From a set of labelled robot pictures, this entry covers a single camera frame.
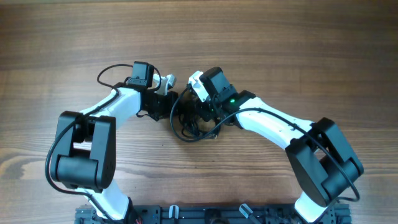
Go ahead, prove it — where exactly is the black cable bundle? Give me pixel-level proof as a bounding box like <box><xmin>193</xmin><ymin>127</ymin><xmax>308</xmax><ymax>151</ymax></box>
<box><xmin>177</xmin><ymin>93</ymin><xmax>221</xmax><ymax>142</ymax></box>

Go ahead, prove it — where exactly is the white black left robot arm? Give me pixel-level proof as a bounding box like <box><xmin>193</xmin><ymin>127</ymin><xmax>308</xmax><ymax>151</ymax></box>
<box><xmin>45</xmin><ymin>62</ymin><xmax>177</xmax><ymax>223</ymax></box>

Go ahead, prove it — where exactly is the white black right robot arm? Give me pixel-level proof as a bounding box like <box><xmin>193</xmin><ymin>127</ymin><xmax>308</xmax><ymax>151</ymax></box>
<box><xmin>188</xmin><ymin>67</ymin><xmax>364</xmax><ymax>223</ymax></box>

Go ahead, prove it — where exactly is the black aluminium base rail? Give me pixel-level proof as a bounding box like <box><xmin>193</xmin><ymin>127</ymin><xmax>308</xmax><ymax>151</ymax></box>
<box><xmin>74</xmin><ymin>204</ymin><xmax>352</xmax><ymax>224</ymax></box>

